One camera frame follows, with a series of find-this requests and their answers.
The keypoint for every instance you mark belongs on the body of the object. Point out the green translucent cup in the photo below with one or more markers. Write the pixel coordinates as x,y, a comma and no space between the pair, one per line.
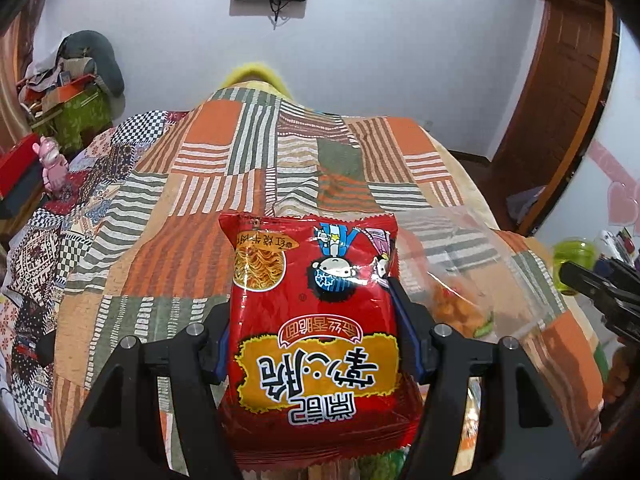
572,267

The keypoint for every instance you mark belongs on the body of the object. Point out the red flat box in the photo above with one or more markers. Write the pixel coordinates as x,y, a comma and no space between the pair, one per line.
17,170

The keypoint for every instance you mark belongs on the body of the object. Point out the orange cardboard box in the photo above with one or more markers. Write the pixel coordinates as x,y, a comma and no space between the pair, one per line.
67,89

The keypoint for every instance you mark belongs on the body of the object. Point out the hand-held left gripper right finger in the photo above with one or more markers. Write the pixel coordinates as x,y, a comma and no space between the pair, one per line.
419,355

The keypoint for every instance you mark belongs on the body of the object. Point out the green patterned box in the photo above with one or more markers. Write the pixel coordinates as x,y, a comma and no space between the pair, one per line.
75,120

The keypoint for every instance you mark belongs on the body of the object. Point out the patchwork striped blanket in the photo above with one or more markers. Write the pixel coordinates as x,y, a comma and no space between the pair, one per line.
210,170

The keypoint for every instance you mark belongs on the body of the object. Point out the yellow fuzzy pillow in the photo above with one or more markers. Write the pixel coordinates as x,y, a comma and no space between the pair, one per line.
255,74

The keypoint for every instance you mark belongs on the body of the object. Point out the clear plastic snack bag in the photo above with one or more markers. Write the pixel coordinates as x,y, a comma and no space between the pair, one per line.
465,280

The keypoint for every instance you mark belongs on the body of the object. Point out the pink toy figure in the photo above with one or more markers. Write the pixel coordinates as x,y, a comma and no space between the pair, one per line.
52,165

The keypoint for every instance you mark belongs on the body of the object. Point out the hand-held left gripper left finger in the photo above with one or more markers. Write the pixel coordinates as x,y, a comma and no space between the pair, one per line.
223,355

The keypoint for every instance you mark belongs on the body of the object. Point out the brown wooden door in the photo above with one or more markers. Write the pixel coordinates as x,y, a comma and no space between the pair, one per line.
555,110

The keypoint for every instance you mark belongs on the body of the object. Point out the red noodle snack packet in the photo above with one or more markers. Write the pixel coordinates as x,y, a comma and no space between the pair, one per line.
310,340

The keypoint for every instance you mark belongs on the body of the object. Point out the pink heart wall sticker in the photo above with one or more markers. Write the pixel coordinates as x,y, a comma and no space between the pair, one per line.
625,205

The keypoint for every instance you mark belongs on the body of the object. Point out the green snack packet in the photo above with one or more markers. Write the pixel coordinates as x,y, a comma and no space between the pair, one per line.
385,467

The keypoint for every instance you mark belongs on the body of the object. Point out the dark cloth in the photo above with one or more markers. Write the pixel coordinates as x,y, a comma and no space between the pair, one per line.
527,207

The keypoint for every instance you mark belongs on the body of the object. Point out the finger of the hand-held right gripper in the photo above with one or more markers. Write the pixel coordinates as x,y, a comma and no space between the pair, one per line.
582,277

